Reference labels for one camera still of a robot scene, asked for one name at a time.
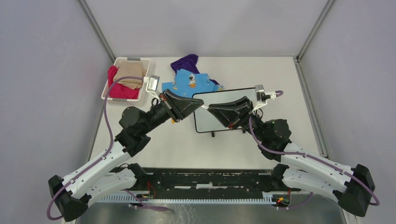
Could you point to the white cable duct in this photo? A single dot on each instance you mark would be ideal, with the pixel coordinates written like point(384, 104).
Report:
point(127, 198)

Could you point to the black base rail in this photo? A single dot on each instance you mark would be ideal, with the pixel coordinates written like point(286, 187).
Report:
point(201, 184)

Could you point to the black framed whiteboard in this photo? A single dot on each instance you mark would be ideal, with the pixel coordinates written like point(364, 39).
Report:
point(204, 121)

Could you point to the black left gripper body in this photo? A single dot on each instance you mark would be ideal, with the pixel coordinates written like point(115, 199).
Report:
point(164, 100)

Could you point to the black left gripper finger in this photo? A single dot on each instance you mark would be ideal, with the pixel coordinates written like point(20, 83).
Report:
point(186, 110)
point(178, 100)

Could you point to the blue patterned cloth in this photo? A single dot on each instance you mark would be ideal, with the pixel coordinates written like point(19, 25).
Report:
point(186, 91)

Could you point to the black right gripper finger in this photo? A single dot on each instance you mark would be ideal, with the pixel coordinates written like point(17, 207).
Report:
point(229, 118)
point(234, 108)

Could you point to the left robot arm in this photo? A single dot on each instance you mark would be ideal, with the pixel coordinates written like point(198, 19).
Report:
point(74, 193)

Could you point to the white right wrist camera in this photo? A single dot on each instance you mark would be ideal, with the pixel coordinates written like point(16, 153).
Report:
point(262, 97)

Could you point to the purple cloth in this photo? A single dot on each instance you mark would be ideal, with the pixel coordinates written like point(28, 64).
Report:
point(187, 63)

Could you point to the red cloth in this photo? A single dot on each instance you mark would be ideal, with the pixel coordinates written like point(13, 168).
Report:
point(119, 90)

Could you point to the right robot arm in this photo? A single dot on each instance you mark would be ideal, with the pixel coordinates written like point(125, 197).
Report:
point(352, 188)

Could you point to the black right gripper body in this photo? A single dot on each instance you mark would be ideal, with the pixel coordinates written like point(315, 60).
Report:
point(242, 122)

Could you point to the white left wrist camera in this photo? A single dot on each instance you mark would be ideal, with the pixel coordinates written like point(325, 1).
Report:
point(152, 83)

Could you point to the beige folded cloth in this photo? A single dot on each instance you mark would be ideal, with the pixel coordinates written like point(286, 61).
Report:
point(131, 69)

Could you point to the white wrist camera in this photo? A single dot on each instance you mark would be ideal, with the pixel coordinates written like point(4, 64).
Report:
point(152, 83)
point(262, 97)

